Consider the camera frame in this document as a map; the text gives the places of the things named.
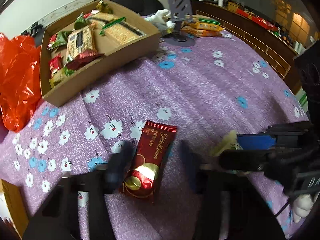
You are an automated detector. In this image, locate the heap of mixed snack packets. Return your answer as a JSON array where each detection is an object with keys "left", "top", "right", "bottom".
[{"left": 47, "top": 0, "right": 147, "bottom": 88}]

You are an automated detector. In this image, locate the black cable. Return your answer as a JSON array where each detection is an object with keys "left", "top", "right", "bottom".
[{"left": 274, "top": 195, "right": 293, "bottom": 218}]

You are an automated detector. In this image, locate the pale yellow snack packet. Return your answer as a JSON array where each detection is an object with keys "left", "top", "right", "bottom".
[{"left": 210, "top": 130, "right": 242, "bottom": 157}]

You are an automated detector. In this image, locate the white box with yellow tape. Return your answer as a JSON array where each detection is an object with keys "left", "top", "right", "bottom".
[{"left": 0, "top": 179, "right": 29, "bottom": 235}]

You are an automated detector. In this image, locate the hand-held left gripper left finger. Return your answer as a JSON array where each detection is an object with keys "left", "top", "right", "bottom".
[{"left": 22, "top": 142, "right": 135, "bottom": 240}]

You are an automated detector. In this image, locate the white cloth glove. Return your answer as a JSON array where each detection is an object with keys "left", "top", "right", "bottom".
[{"left": 145, "top": 9, "right": 175, "bottom": 30}]

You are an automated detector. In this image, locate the brown cardboard box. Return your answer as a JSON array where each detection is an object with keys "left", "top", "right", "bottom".
[{"left": 39, "top": 0, "right": 161, "bottom": 107}]

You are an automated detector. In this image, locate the red gold snack packet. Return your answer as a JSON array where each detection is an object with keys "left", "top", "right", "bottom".
[{"left": 119, "top": 120, "right": 177, "bottom": 203}]

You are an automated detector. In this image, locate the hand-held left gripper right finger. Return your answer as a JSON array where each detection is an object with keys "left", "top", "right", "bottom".
[{"left": 181, "top": 140, "right": 285, "bottom": 240}]

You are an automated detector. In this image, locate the grey phone stand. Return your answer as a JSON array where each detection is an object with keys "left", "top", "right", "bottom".
[{"left": 161, "top": 0, "right": 195, "bottom": 47}]

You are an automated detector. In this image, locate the orange noodle packet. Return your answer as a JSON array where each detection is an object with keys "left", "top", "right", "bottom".
[
  {"left": 180, "top": 26, "right": 223, "bottom": 38},
  {"left": 187, "top": 22, "right": 223, "bottom": 32}
]

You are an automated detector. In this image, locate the person's right hand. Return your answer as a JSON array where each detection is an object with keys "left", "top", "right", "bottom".
[{"left": 292, "top": 192, "right": 316, "bottom": 223}]

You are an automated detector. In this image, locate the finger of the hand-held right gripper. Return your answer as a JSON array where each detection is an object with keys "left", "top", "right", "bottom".
[
  {"left": 219, "top": 149, "right": 278, "bottom": 178},
  {"left": 236, "top": 122, "right": 312, "bottom": 151}
]

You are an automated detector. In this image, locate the black leather sofa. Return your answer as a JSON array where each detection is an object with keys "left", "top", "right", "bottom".
[{"left": 110, "top": 0, "right": 164, "bottom": 17}]

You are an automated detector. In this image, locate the orange plastic bag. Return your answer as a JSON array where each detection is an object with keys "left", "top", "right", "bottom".
[{"left": 0, "top": 32, "right": 44, "bottom": 133}]

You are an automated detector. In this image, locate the yellow green noodle packet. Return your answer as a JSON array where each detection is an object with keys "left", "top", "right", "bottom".
[{"left": 191, "top": 14, "right": 222, "bottom": 25}]

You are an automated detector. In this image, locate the long red box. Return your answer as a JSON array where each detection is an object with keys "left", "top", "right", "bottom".
[{"left": 236, "top": 9, "right": 278, "bottom": 32}]

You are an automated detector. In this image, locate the dark wooden cabinet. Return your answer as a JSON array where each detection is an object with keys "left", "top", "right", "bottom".
[{"left": 186, "top": 0, "right": 304, "bottom": 95}]

